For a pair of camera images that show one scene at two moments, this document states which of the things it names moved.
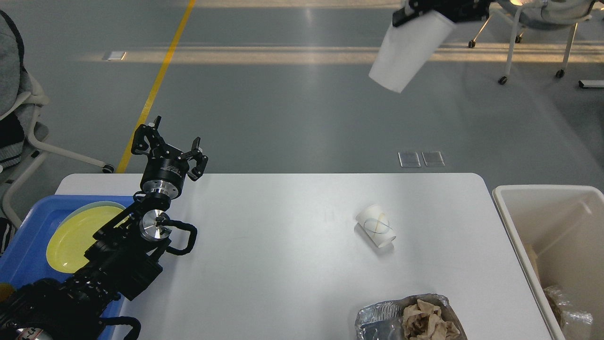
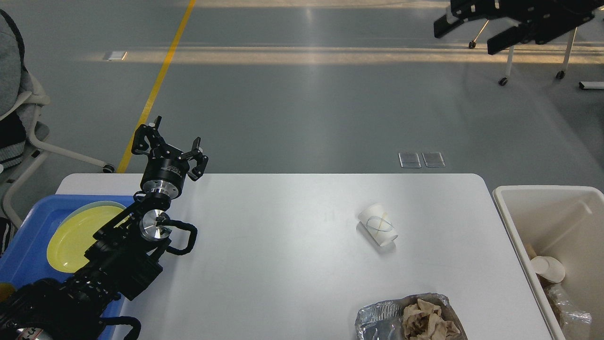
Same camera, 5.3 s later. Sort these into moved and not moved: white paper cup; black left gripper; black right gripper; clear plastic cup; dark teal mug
Moved: black right gripper; white paper cup
Not moved: clear plastic cup; dark teal mug; black left gripper
